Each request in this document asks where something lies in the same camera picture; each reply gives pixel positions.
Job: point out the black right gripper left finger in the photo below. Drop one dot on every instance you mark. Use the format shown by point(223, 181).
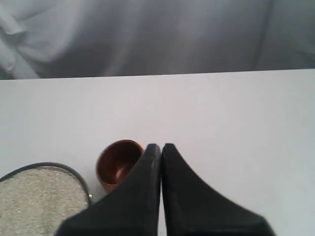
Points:
point(130, 209)

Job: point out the rice in metal tray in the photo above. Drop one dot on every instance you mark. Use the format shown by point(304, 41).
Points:
point(35, 202)

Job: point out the brown wooden cup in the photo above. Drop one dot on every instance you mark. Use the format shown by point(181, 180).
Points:
point(115, 162)

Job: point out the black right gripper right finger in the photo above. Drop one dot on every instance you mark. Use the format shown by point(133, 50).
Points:
point(193, 208)

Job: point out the round metal tray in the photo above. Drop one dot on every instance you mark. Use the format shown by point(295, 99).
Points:
point(55, 166)

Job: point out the white backdrop curtain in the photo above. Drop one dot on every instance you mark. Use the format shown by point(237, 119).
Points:
point(89, 38)

